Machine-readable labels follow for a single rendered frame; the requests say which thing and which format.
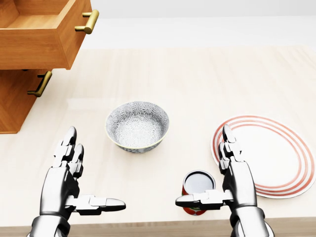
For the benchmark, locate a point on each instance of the silver robot right hand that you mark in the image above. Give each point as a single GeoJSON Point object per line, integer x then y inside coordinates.
{"type": "Point", "coordinates": [240, 182]}

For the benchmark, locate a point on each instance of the silver robot left hand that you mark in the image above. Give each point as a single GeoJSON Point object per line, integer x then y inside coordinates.
{"type": "Point", "coordinates": [58, 182]}

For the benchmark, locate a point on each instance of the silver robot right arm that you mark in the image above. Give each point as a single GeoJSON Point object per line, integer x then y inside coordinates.
{"type": "Point", "coordinates": [250, 222]}

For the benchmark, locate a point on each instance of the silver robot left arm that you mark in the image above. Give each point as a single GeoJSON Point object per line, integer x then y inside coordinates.
{"type": "Point", "coordinates": [47, 225]}

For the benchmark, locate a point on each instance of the wooden cabinet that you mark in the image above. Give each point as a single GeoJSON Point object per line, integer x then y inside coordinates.
{"type": "Point", "coordinates": [11, 103]}

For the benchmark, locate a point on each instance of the grey floral patterned bowl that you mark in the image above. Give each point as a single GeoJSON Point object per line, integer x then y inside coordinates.
{"type": "Point", "coordinates": [137, 126]}

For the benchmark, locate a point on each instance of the white plate with red rings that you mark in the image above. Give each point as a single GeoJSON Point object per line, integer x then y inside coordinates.
{"type": "Point", "coordinates": [271, 158]}

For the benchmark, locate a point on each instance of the red food tin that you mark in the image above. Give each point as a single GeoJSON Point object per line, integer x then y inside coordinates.
{"type": "Point", "coordinates": [197, 182]}

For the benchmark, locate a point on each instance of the open wooden drawer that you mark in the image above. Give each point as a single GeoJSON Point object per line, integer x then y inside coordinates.
{"type": "Point", "coordinates": [42, 32]}

